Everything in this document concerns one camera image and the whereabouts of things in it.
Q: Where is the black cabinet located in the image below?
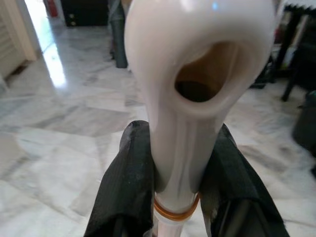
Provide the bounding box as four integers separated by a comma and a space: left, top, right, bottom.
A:
60, 0, 110, 27

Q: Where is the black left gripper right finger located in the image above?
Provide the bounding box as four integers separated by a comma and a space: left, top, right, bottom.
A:
199, 122, 290, 237

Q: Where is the beige wooden door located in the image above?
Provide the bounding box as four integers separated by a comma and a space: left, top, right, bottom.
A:
0, 0, 38, 82

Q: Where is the black bucket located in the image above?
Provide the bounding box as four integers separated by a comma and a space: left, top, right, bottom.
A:
292, 90, 316, 150

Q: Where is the orange rubber band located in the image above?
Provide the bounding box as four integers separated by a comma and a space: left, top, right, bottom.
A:
153, 192, 201, 222

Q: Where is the red cylinder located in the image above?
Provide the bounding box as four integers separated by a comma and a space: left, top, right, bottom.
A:
43, 0, 57, 17

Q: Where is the white long-handled broom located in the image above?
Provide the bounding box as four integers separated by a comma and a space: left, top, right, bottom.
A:
123, 0, 277, 237

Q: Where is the dark grey upright post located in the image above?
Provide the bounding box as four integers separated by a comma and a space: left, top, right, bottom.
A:
108, 0, 128, 69

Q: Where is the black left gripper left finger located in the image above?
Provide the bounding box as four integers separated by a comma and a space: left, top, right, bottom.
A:
83, 120, 156, 237

